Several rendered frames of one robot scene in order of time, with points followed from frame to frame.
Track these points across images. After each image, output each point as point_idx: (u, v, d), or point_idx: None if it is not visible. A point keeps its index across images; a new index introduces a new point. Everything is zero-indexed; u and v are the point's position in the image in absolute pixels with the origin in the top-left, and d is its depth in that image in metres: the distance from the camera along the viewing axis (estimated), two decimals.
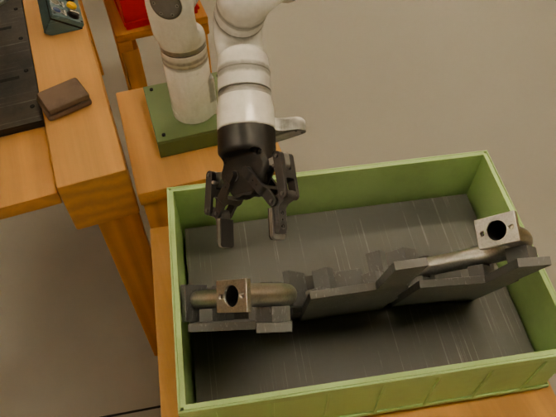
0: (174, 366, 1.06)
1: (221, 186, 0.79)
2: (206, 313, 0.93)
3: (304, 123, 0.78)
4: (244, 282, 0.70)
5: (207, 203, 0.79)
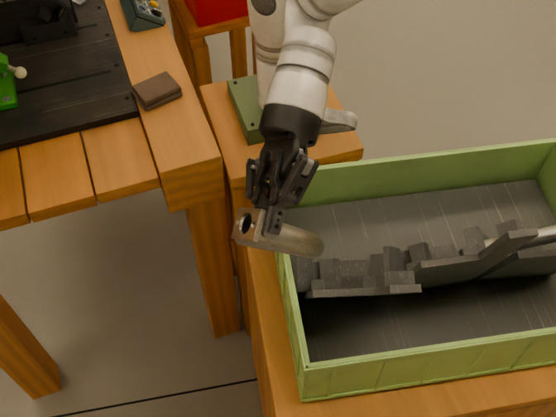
0: (276, 335, 1.15)
1: None
2: (318, 284, 1.02)
3: (356, 120, 0.74)
4: (259, 212, 0.69)
5: (247, 188, 0.76)
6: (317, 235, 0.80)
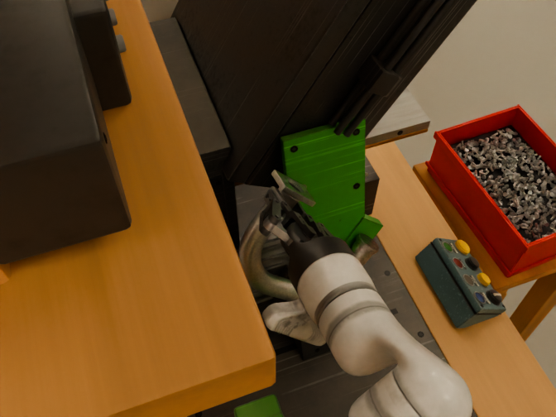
0: None
1: None
2: None
3: (266, 318, 0.62)
4: (285, 184, 0.71)
5: (326, 230, 0.73)
6: (251, 268, 0.77)
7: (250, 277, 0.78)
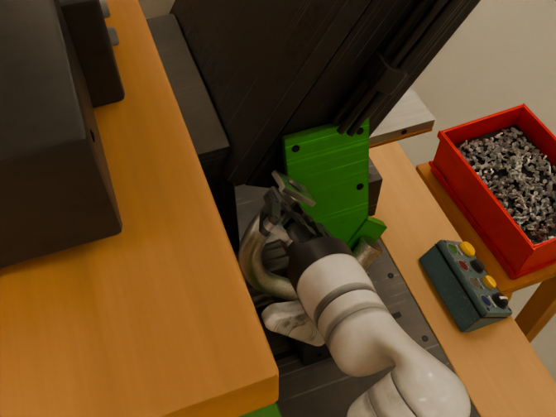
0: None
1: None
2: None
3: (265, 318, 0.62)
4: (285, 184, 0.71)
5: (326, 230, 0.73)
6: (251, 268, 0.77)
7: (250, 276, 0.79)
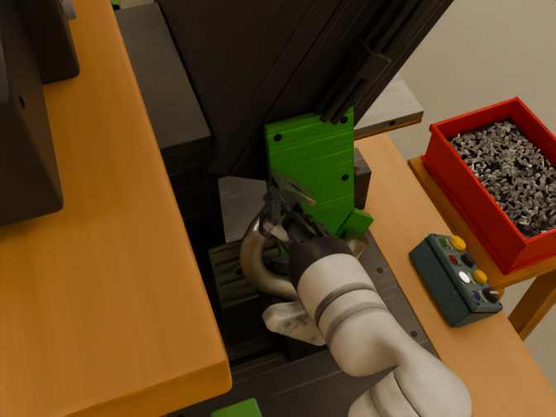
0: None
1: None
2: None
3: (266, 319, 0.62)
4: (285, 184, 0.71)
5: (327, 229, 0.73)
6: (252, 268, 0.78)
7: (251, 277, 0.79)
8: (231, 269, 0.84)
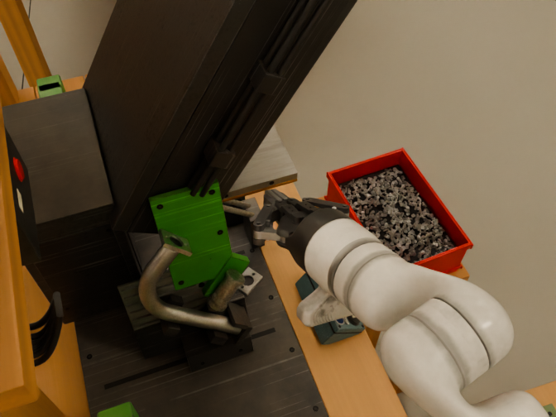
0: None
1: None
2: None
3: (300, 320, 0.61)
4: (165, 242, 0.95)
5: (313, 199, 0.71)
6: (148, 302, 1.01)
7: (148, 308, 1.03)
8: (137, 300, 1.08)
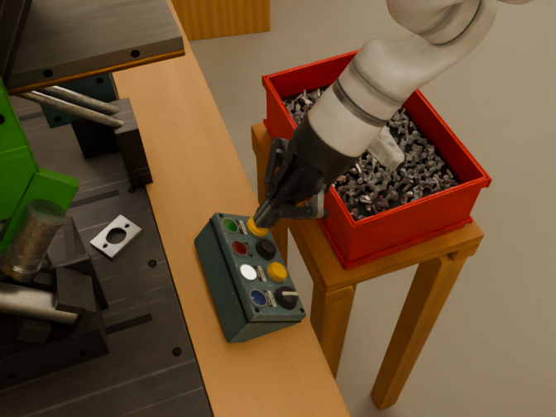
0: None
1: (286, 155, 0.71)
2: None
3: (399, 163, 0.66)
4: None
5: (268, 172, 0.72)
6: None
7: None
8: None
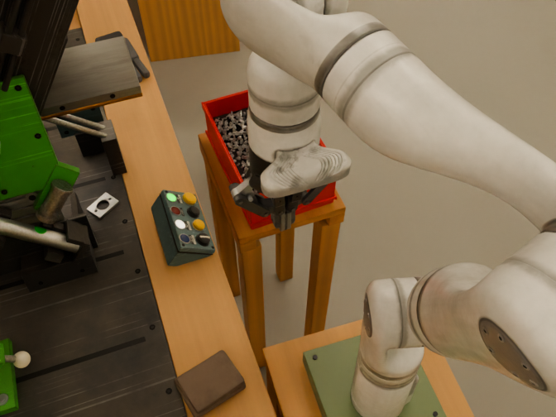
0: None
1: None
2: None
3: (263, 188, 0.56)
4: None
5: None
6: None
7: None
8: None
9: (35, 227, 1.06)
